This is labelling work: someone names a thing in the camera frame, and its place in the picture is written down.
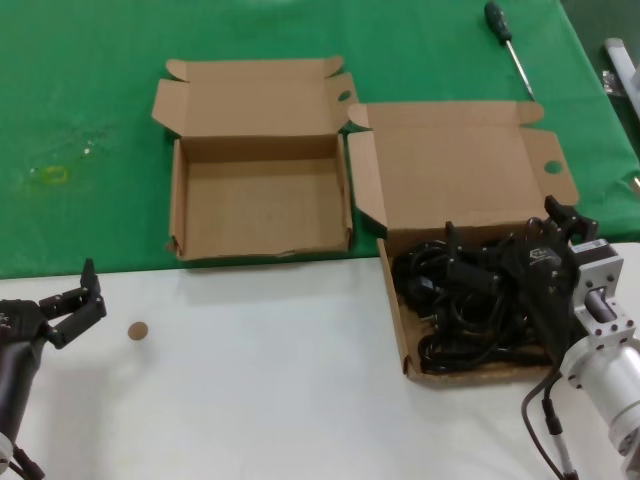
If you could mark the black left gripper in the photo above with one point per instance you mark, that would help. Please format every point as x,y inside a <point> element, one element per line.
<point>22,322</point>

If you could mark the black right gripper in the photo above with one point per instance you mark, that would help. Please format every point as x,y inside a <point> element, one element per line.
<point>545,280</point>

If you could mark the cardboard box with round hole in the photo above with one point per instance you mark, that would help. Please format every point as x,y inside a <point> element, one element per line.
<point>450,165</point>

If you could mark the clear plastic parts bag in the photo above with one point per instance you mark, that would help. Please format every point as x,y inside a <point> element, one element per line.
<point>611,82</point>

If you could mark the cardboard box with torn corner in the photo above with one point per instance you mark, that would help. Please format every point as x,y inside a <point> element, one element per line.
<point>260,210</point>

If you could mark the round cardboard disc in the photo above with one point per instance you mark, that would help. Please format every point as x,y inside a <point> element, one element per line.
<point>138,331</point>

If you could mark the grey aluminium profile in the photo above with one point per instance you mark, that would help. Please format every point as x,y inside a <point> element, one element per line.
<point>617,52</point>

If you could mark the green tablecloth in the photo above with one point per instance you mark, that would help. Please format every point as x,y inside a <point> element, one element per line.
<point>75,75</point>

